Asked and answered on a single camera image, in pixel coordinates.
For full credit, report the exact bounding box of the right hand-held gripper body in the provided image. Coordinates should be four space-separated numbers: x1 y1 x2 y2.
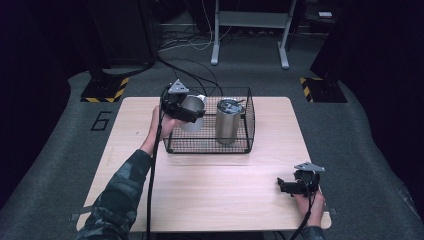
293 162 326 197

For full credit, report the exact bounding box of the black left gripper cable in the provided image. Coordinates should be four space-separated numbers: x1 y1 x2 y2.
145 87 168 240

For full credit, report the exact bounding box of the black wire basket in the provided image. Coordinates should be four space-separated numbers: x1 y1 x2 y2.
162 86 256 155

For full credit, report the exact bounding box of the white floor cable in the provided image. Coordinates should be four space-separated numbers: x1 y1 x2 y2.
158 0 234 53

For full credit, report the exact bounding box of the yellow black striped base plate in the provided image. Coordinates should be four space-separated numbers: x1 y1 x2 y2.
298 76 348 104
80 76 130 104

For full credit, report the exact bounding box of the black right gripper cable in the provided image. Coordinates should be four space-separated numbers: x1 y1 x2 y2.
289 179 318 240

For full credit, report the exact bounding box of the black floor cable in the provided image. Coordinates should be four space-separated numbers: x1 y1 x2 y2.
155 54 224 98

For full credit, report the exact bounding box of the steel tumbler with lid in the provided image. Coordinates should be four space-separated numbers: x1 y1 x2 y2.
214 97 246 146

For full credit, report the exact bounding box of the person's right hand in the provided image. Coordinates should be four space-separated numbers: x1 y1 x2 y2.
293 190 326 228

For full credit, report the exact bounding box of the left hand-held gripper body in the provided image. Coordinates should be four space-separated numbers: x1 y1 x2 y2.
160 78 190 120

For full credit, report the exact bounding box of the white metal desk frame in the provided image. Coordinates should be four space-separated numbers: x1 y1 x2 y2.
210 0 298 70

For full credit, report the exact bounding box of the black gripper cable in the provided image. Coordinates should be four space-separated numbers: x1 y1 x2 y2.
289 179 318 240
145 87 168 240

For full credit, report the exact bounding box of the black equipment cabinet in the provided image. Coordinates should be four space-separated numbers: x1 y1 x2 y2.
83 0 158 70

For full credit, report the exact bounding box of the person's left hand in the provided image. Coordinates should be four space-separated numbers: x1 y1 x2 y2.
148 106 184 143

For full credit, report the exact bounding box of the dark curtain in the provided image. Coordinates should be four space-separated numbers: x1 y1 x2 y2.
0 0 73 209
309 0 424 214

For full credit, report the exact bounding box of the steel mug with handle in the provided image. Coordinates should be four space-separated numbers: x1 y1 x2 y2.
179 94 208 134

